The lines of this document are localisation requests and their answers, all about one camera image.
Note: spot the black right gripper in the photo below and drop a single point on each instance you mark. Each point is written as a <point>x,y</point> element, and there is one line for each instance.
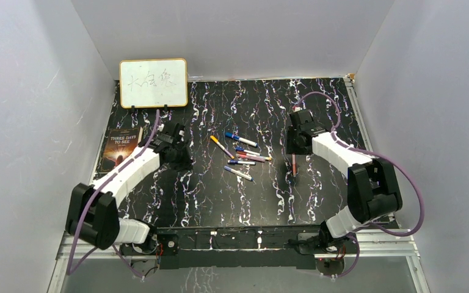
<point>291,148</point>

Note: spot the yellow capped marker pen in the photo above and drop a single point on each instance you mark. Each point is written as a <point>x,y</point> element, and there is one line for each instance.
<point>216,141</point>

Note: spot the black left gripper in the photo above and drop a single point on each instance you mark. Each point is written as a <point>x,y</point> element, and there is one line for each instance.
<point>186,163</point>

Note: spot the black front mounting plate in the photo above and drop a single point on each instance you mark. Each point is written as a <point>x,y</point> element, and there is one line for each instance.
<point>252,259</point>

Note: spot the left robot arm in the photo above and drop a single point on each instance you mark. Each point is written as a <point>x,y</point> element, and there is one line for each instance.
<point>93,210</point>

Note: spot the small blue capped marker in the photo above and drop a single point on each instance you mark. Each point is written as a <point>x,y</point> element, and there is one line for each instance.
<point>247,152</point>

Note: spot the small framed whiteboard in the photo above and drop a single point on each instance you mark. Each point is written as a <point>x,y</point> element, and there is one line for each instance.
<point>153,83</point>

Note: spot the dark paperback book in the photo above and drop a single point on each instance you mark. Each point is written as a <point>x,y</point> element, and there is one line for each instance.
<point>119,144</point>

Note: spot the pink translucent pen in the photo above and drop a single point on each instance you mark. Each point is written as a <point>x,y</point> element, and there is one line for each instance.
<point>252,158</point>

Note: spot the light blue capped marker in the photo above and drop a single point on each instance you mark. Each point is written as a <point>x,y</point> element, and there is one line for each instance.
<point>238,173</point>

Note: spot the aluminium front rail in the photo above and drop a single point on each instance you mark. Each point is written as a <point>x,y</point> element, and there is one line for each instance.
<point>373,243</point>

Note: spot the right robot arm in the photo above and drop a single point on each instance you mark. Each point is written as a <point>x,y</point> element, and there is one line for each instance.
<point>372,185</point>

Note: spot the orange red pen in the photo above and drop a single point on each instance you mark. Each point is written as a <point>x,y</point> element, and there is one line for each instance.
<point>294,165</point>

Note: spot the brown capped yellow-end marker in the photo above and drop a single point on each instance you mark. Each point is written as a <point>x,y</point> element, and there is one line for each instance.
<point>266,158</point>

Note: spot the blue capped whiteboard marker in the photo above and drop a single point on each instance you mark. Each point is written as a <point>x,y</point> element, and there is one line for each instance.
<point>240,139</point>

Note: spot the dark blue capped marker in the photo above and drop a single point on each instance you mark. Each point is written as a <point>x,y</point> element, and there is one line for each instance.
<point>236,162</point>

